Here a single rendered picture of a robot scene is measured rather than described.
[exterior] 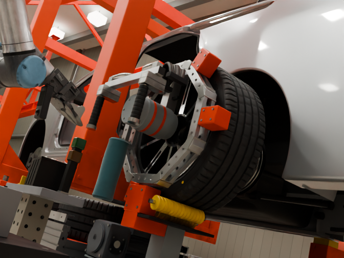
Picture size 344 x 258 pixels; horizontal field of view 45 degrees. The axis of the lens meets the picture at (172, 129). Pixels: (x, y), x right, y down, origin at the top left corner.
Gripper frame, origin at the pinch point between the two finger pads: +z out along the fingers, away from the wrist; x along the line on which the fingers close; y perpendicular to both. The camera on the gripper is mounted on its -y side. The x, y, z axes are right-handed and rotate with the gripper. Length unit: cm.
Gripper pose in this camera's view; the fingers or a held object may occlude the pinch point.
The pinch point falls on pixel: (78, 124)
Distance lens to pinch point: 152.1
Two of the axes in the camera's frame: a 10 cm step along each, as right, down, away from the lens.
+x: -6.6, 0.3, 7.5
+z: 5.3, 7.2, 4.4
